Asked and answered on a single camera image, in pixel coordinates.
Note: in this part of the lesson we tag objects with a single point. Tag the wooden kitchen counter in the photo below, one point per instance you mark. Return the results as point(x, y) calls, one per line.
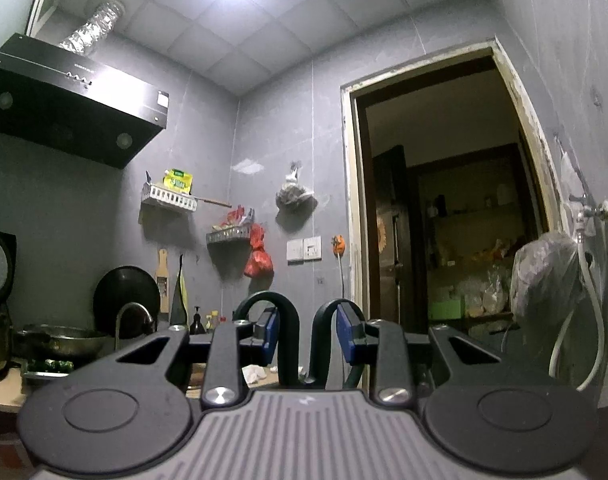
point(4, 395)

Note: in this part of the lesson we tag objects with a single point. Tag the sunflower decoration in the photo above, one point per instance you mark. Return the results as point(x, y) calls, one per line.
point(381, 237)

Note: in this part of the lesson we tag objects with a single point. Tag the small clear plastic bag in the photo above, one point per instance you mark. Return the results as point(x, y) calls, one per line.
point(569, 170)

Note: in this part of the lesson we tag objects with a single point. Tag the curved sink faucet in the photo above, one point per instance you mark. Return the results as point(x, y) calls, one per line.
point(134, 306)

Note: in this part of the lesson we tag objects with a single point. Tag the metal cooking pan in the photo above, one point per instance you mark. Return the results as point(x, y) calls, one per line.
point(59, 342)

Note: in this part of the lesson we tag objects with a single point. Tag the pale door frame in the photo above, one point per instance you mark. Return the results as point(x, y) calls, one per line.
point(351, 185)

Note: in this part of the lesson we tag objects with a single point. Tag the wooden grater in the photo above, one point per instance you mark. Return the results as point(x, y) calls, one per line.
point(162, 280)

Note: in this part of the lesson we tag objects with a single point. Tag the black sauce bottle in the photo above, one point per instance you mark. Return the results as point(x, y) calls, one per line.
point(196, 322)

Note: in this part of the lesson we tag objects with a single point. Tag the clear bags of food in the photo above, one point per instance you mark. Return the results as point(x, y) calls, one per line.
point(484, 295)

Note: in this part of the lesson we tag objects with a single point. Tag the black range hood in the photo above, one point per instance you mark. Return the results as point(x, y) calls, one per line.
point(59, 100)

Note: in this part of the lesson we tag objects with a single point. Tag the metal tray of greens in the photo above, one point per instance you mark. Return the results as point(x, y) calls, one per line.
point(49, 367)

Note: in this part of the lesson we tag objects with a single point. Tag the green box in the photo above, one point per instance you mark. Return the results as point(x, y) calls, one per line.
point(446, 307)

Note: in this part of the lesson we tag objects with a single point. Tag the wooden stick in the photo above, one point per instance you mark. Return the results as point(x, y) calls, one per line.
point(214, 201)

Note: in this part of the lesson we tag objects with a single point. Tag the silver foil duct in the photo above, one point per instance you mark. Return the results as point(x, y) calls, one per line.
point(94, 27)

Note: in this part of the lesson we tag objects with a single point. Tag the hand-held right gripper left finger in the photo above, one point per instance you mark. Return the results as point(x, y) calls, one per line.
point(269, 332)

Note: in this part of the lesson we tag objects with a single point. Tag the red plastic bag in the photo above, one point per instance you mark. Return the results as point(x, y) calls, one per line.
point(258, 262)

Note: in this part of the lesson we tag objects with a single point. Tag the yellow packet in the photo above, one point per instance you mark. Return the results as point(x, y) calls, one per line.
point(178, 180)

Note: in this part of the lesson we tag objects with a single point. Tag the metal wall faucet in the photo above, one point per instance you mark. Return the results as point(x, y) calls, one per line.
point(591, 210)

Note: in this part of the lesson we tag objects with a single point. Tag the white wall switch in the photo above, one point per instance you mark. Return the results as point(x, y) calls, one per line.
point(304, 249)

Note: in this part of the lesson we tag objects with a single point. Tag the red packets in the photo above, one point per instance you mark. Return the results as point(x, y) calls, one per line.
point(236, 220)

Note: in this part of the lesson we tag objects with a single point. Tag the white cloth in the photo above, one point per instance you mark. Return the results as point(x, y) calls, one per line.
point(254, 375)

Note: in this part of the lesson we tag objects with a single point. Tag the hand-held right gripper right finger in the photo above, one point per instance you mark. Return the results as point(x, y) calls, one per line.
point(348, 332)

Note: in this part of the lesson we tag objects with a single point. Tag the white wall rack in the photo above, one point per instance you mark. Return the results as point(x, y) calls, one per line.
point(169, 201)
point(229, 235)

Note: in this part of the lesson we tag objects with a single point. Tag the dark wooden shelf unit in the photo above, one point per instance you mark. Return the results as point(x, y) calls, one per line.
point(464, 160)

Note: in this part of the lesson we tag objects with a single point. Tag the dark wooden door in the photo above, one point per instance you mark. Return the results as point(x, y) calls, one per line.
point(409, 240)

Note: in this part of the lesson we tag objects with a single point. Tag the black wok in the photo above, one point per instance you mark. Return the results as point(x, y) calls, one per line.
point(124, 290)

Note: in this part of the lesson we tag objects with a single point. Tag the orange wall hook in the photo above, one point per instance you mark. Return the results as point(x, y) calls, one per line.
point(338, 245)

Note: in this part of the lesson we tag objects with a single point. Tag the dark hanging cloth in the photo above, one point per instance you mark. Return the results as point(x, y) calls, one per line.
point(180, 300)

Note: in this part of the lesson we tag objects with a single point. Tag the hanging net bag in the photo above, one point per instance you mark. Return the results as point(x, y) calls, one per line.
point(294, 195)

